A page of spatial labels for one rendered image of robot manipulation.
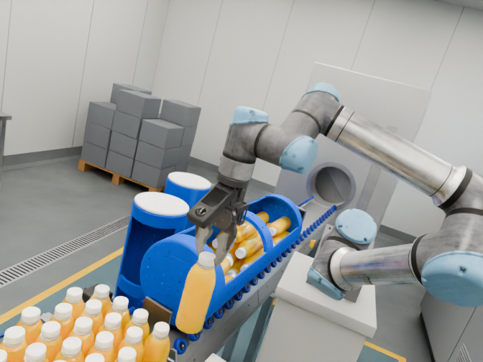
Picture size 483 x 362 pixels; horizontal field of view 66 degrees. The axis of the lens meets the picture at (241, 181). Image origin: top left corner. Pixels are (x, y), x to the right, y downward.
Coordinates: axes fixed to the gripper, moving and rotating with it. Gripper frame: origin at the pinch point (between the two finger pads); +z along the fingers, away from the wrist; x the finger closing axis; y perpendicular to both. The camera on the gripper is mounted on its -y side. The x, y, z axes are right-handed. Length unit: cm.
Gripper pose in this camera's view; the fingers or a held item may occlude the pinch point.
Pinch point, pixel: (207, 258)
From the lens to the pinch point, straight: 87.7
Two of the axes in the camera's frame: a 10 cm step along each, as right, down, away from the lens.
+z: -2.6, 9.3, 2.7
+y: 4.4, -1.3, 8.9
